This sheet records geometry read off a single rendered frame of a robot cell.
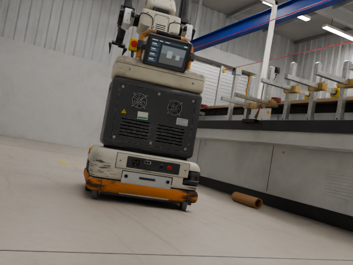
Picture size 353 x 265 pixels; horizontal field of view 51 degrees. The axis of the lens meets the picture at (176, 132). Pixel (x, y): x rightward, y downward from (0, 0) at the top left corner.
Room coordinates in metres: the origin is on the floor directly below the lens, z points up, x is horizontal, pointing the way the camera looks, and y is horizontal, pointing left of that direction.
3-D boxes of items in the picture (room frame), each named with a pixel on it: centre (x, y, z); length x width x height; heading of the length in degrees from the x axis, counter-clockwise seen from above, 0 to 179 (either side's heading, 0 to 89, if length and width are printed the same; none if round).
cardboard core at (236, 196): (2.96, -0.64, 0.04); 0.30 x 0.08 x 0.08; 26
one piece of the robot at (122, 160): (2.03, 0.09, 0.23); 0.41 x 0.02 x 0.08; 105
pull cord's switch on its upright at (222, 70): (5.84, -0.57, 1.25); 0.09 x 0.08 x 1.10; 26
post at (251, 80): (3.28, -0.59, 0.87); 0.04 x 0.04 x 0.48; 26
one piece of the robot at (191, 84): (2.25, 0.18, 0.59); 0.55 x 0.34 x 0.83; 105
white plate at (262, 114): (3.07, -0.67, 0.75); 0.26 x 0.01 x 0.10; 26
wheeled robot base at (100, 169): (2.34, 0.20, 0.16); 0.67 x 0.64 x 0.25; 15
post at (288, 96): (2.83, -0.81, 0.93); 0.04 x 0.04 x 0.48; 26
